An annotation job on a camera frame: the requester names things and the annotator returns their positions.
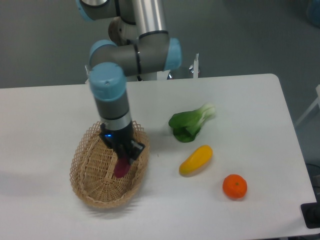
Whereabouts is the black box at table edge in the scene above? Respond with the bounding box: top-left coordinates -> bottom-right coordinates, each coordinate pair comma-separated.
300,202 -> 320,229

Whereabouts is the purple sweet potato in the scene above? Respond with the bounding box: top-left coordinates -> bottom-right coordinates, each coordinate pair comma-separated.
113,156 -> 131,178

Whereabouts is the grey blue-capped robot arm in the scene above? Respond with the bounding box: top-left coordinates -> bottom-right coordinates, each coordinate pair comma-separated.
76,0 -> 182,165

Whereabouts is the yellow mango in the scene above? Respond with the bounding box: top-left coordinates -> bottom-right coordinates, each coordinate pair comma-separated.
178,145 -> 213,176

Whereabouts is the white table leg frame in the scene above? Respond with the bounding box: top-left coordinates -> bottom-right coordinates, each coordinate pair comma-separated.
294,85 -> 320,129

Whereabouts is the orange tangerine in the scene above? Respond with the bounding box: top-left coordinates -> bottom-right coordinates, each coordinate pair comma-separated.
222,174 -> 248,199

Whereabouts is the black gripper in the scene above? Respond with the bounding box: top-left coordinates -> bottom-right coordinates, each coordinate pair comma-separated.
99,123 -> 145,166

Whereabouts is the green bok choy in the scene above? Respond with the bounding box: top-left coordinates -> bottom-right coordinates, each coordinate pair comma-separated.
168,103 -> 216,143

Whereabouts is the woven wicker basket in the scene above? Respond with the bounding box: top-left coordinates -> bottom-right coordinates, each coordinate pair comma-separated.
69,121 -> 150,209

